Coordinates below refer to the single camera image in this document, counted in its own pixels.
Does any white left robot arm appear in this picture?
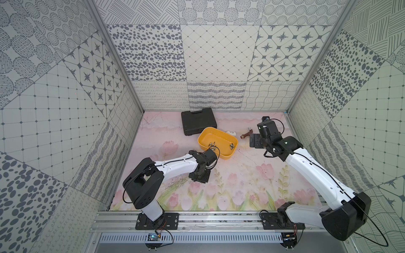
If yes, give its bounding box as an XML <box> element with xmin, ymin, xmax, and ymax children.
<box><xmin>122</xmin><ymin>146</ymin><xmax>220</xmax><ymax>224</ymax></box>

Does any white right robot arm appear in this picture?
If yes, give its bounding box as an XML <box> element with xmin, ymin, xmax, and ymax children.
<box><xmin>250</xmin><ymin>117</ymin><xmax>371</xmax><ymax>241</ymax></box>

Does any yellow plastic storage box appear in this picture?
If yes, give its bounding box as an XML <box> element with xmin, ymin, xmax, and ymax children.
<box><xmin>198</xmin><ymin>127</ymin><xmax>238</xmax><ymax>160</ymax></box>

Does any brown water tap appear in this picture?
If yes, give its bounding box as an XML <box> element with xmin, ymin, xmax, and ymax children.
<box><xmin>240</xmin><ymin>128</ymin><xmax>253</xmax><ymax>139</ymax></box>

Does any white pipe tee fitting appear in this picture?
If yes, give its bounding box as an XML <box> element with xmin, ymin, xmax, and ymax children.
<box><xmin>226</xmin><ymin>131</ymin><xmax>237</xmax><ymax>137</ymax></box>

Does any black plastic tool case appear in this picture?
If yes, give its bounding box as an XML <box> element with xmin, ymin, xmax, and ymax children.
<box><xmin>181</xmin><ymin>108</ymin><xmax>217</xmax><ymax>136</ymax></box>

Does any small green circuit board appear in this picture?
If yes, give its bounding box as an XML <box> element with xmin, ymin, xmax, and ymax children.
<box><xmin>148</xmin><ymin>233</ymin><xmax>160</xmax><ymax>241</ymax></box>

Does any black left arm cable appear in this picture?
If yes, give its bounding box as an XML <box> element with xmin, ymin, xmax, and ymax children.
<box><xmin>122</xmin><ymin>154</ymin><xmax>197</xmax><ymax>205</ymax></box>

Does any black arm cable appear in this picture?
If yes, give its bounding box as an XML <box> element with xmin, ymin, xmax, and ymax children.
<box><xmin>294</xmin><ymin>151</ymin><xmax>389</xmax><ymax>247</ymax></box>
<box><xmin>122</xmin><ymin>154</ymin><xmax>197</xmax><ymax>205</ymax></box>

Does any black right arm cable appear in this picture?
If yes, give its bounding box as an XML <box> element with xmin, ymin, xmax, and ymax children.
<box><xmin>294</xmin><ymin>151</ymin><xmax>389</xmax><ymax>247</ymax></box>

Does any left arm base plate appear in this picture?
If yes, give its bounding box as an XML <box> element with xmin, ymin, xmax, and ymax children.
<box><xmin>136</xmin><ymin>213</ymin><xmax>179</xmax><ymax>230</ymax></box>

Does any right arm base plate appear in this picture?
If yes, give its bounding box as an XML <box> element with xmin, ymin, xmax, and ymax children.
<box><xmin>259</xmin><ymin>210</ymin><xmax>305</xmax><ymax>231</ymax></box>

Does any aluminium mounting rail frame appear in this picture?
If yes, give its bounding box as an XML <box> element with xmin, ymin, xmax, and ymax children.
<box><xmin>90</xmin><ymin>189</ymin><xmax>352</xmax><ymax>244</ymax></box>

